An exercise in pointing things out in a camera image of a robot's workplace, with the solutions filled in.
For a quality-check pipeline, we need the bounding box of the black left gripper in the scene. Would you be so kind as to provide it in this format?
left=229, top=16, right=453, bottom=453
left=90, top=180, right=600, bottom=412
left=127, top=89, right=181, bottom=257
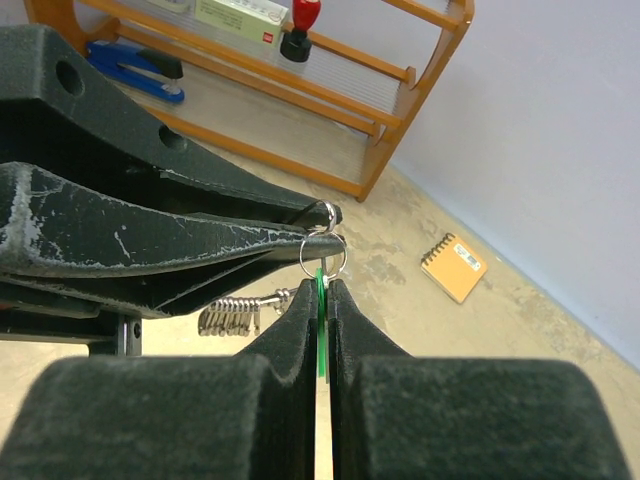
left=1, top=162, right=344, bottom=356

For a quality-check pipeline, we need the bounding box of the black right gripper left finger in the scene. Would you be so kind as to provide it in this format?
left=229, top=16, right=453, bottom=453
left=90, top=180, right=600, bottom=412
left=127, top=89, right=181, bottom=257
left=1, top=280, right=318, bottom=479

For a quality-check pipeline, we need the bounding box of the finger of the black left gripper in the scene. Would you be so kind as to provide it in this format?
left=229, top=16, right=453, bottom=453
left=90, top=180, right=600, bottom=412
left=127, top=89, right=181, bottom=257
left=1, top=24, right=328, bottom=225

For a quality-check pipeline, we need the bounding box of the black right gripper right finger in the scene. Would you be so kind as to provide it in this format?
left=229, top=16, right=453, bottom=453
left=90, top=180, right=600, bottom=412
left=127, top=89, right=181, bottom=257
left=327, top=280, right=631, bottom=479

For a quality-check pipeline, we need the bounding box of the large silver keyring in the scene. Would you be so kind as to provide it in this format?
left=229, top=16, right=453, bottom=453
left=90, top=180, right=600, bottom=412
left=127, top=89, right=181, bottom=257
left=198, top=200, right=348, bottom=337

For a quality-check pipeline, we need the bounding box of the green plastic key tag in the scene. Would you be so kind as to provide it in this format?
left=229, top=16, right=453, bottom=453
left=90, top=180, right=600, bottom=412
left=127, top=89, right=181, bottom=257
left=315, top=267, right=328, bottom=379

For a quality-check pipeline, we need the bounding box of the blue stapler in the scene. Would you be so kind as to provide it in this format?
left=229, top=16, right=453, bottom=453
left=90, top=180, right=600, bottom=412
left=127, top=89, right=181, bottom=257
left=86, top=41, right=185, bottom=104

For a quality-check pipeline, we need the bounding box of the brown spiral notebook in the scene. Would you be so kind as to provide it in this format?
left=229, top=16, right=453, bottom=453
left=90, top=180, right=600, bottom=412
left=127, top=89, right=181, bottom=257
left=421, top=232, right=488, bottom=304

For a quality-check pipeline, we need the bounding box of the white black stapler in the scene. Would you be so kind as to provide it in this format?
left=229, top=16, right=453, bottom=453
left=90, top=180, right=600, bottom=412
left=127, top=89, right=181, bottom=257
left=148, top=0, right=191, bottom=14

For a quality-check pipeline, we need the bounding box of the white box on shelf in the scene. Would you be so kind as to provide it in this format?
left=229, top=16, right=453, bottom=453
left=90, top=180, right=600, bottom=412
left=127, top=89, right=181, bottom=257
left=194, top=0, right=289, bottom=47

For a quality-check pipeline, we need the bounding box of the black red stamp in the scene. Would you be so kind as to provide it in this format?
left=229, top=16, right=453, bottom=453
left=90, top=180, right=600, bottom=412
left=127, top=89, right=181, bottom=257
left=280, top=0, right=321, bottom=63

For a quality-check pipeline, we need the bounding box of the orange wooden shelf rack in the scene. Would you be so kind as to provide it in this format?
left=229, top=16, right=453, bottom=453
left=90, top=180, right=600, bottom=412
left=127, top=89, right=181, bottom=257
left=25, top=1, right=475, bottom=201

